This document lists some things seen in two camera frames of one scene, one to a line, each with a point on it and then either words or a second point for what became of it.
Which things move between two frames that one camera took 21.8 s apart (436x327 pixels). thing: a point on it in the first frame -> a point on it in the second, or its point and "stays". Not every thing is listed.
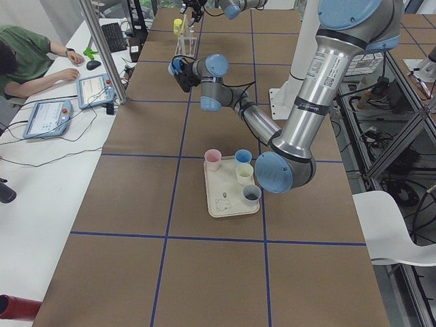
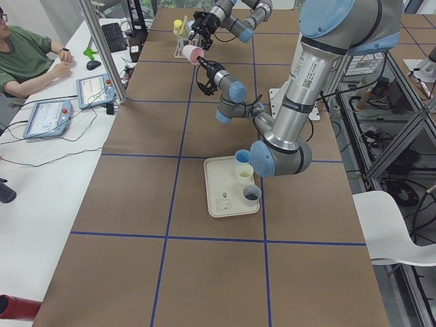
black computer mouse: [92, 64] stays
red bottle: [13, 307] stays
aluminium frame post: [105, 56] stays
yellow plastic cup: [177, 25] stays
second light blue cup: [243, 156] stays
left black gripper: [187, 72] -> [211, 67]
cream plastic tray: [224, 192] stays
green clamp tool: [88, 52] stays
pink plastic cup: [212, 159] -> [192, 52]
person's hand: [69, 74] -> [62, 69]
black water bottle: [7, 195] stays
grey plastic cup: [251, 194] stays
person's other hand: [75, 57] -> [66, 56]
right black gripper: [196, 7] -> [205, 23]
